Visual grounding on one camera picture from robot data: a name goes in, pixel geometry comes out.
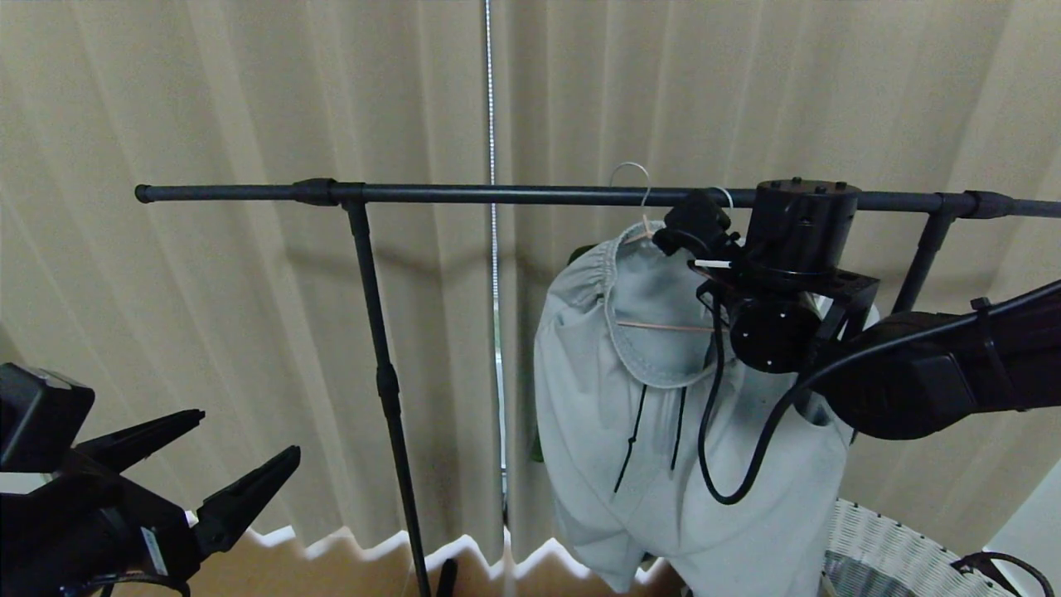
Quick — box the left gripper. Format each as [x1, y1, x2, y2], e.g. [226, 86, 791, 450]
[0, 408, 302, 597]

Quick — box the pale grey garment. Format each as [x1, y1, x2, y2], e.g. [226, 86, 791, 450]
[533, 220, 881, 597]

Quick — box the green long-sleeved shirt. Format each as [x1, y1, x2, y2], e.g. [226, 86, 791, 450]
[530, 242, 599, 464]

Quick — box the pink clothes hanger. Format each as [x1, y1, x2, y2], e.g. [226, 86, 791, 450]
[609, 162, 718, 334]

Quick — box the black clothes rack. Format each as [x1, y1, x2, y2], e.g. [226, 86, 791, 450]
[134, 177, 1061, 597]

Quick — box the white laundry basket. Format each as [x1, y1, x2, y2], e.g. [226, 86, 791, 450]
[816, 497, 1055, 597]

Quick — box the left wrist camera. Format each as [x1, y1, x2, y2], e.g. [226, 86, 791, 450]
[0, 362, 96, 475]

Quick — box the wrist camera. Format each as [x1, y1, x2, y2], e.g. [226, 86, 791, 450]
[0, 362, 96, 475]
[652, 189, 740, 260]

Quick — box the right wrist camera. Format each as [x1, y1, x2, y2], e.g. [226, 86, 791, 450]
[652, 189, 740, 260]

